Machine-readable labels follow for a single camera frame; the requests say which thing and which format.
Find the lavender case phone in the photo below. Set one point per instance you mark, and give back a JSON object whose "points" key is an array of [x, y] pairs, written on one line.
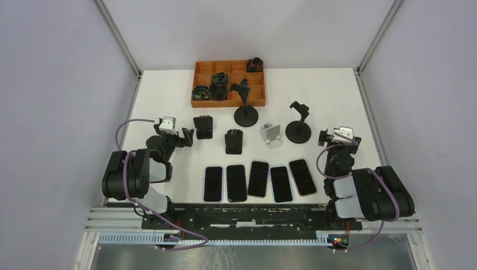
{"points": [[213, 184]]}

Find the black coil back corner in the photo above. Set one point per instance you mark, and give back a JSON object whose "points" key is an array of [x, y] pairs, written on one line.
{"points": [[254, 65]]}

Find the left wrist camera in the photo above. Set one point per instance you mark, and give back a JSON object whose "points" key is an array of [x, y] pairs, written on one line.
{"points": [[167, 125]]}

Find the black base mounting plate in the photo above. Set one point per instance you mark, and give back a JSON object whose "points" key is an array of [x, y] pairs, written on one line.
{"points": [[256, 221]]}

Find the black coil tray left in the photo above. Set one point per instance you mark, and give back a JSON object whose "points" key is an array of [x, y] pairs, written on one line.
{"points": [[201, 93]]}

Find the round base stand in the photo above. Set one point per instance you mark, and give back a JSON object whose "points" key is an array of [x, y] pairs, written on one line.
{"points": [[245, 116], [299, 132]]}

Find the blue case phone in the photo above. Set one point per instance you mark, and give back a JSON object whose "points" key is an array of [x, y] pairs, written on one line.
{"points": [[281, 187]]}

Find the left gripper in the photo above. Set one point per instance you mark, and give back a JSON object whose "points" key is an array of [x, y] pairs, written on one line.
{"points": [[179, 139]]}

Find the grey folding stand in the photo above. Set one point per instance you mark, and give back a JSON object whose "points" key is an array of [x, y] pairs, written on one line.
{"points": [[271, 135]]}

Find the black case phone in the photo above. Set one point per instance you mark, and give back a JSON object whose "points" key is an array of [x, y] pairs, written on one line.
{"points": [[236, 183]]}

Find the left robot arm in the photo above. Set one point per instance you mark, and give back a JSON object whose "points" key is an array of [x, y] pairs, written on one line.
{"points": [[129, 176]]}

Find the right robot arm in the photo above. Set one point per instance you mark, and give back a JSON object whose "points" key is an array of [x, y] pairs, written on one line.
{"points": [[370, 194]]}

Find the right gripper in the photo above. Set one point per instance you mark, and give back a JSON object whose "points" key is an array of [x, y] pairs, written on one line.
{"points": [[324, 137]]}

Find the black coil tray front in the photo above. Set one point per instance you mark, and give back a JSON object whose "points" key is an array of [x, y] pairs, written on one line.
{"points": [[219, 92]]}

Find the black coil tray middle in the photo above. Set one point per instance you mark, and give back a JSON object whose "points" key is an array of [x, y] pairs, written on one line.
{"points": [[219, 79]]}

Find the small black folding stand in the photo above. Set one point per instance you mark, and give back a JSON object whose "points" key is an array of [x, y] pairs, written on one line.
{"points": [[204, 127]]}

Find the orange compartment tray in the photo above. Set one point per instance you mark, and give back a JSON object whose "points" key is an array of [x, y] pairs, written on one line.
{"points": [[236, 70]]}

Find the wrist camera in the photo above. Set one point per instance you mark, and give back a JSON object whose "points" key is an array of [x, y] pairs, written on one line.
{"points": [[342, 135], [167, 125]]}

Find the black coil tray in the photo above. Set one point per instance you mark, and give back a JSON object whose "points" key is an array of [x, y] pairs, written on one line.
{"points": [[201, 93], [219, 79], [219, 92]]}

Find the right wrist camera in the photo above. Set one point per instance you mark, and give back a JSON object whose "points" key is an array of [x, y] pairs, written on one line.
{"points": [[342, 135]]}

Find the white pink case phone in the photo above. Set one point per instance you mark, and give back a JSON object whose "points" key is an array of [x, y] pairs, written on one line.
{"points": [[258, 179]]}

